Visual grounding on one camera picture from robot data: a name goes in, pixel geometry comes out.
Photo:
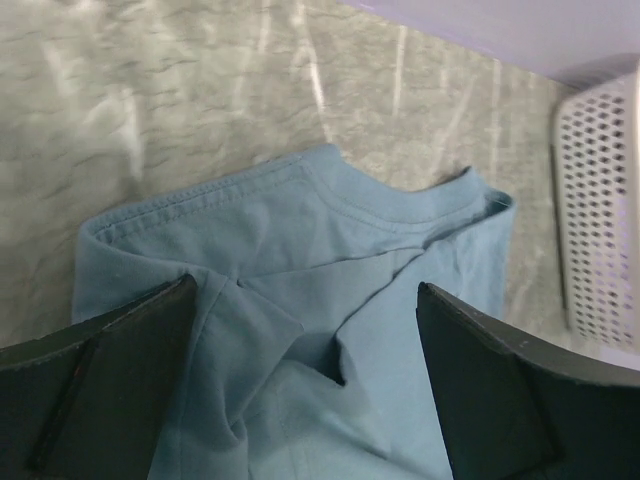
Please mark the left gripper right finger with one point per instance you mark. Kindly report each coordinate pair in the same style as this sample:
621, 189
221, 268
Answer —
513, 406

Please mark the blue t shirt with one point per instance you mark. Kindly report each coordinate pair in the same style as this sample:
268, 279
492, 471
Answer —
305, 359

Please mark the white plastic laundry basket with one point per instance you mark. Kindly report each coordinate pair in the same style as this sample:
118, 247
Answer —
595, 145

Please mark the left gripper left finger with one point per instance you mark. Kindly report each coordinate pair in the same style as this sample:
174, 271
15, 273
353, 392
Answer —
89, 401

